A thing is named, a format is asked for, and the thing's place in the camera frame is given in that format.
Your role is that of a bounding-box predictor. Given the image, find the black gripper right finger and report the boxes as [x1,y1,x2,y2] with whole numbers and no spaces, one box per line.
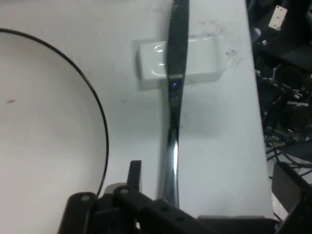
[271,161,312,234]

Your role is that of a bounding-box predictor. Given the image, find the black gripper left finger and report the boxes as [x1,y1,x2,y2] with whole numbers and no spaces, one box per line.
[58,160,198,234]

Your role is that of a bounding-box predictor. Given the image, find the silver metal knife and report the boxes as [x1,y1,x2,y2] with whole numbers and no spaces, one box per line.
[156,0,191,208]

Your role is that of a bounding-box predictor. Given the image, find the white plate with black rim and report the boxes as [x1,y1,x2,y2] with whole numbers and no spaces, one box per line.
[0,28,110,234]

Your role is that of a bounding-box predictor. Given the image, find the white ceramic cutlery rest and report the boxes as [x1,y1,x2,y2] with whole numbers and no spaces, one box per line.
[133,33,230,91]

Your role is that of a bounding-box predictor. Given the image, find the white perforated metal bracket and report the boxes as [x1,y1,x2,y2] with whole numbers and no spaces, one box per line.
[269,4,288,31]

